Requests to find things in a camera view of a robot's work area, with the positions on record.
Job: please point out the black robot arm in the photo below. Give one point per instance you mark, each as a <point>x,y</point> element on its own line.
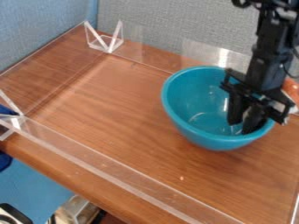
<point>276,30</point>

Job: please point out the white toy mushroom brown cap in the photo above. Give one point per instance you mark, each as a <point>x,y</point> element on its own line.
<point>291,92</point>

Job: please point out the clear acrylic back barrier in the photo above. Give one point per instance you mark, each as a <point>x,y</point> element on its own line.
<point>196,54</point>

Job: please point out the blue plastic bowl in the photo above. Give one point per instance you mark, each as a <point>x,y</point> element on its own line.
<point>195,104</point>

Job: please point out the clear acrylic corner bracket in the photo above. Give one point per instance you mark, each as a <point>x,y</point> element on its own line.
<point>103,42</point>

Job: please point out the metal table frame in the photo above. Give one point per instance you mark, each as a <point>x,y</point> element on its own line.
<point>75,211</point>

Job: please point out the clear acrylic front barrier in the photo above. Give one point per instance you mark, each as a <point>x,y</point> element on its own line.
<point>135,197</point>

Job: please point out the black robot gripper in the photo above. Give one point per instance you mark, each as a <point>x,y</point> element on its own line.
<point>256,92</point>

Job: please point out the black white object bottom left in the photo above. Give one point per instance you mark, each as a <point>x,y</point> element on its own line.
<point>12,216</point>

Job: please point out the clear acrylic barrier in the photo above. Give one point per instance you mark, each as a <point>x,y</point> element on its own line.
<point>196,54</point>
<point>135,197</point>

